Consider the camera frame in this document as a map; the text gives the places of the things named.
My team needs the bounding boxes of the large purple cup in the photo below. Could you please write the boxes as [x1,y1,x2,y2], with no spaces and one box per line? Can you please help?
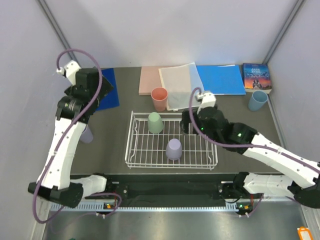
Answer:
[80,125,94,144]

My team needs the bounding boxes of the blue cup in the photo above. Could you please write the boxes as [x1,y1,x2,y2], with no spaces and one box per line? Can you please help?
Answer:
[248,90,268,112]

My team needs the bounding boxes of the pink cup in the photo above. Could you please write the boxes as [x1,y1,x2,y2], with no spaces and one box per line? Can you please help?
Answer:
[151,87,168,112]

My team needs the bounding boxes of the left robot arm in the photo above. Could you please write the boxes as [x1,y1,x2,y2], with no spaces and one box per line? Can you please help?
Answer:
[37,67,114,208]

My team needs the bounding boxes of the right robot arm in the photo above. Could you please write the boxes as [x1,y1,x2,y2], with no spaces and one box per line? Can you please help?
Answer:
[180,107,320,209]

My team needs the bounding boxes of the dark blue folder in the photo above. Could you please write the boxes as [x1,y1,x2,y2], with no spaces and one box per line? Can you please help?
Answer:
[96,68,120,111]

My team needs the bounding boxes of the light blue folder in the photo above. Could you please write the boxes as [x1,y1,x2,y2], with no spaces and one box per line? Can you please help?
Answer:
[196,64,246,96]

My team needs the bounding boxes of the small purple cup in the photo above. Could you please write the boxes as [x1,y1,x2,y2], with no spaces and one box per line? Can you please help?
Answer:
[165,138,182,161]

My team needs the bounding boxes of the white mesh bag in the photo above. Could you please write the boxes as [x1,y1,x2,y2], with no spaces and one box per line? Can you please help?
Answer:
[158,62,204,111]

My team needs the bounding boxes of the green cup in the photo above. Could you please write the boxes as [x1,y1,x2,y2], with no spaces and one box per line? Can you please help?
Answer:
[147,112,164,134]

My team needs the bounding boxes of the Jane Eyre paperback book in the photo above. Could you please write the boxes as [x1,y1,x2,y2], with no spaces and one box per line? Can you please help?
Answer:
[242,63,272,94]

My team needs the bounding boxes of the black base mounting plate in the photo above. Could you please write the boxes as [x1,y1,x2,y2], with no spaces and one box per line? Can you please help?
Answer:
[84,174,251,208]

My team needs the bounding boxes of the pink board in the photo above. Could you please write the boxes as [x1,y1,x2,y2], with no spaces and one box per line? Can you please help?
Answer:
[138,66,163,96]

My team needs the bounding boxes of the orange key tag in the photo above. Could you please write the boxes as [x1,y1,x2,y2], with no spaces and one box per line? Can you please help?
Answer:
[297,226,314,240]

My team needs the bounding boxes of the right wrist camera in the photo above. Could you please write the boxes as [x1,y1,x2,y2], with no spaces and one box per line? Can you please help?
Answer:
[195,91,217,113]

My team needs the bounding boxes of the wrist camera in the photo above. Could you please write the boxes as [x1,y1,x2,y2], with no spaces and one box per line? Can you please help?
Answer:
[195,91,217,113]
[56,60,81,86]

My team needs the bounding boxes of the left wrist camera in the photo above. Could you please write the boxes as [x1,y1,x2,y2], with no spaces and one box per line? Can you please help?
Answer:
[56,60,81,86]

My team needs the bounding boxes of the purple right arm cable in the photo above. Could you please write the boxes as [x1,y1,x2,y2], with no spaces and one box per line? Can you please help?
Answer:
[187,87,320,218]

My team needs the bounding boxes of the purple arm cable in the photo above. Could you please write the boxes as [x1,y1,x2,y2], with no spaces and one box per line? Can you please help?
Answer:
[187,87,320,218]
[32,48,123,224]

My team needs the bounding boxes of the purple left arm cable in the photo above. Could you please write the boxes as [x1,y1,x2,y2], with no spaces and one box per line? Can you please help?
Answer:
[32,48,123,224]

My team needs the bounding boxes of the white wire dish rack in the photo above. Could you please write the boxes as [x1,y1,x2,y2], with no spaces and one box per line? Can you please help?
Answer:
[124,112,218,170]

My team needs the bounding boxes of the white slotted cable duct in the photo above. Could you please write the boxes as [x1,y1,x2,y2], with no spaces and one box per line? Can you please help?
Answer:
[62,201,253,213]

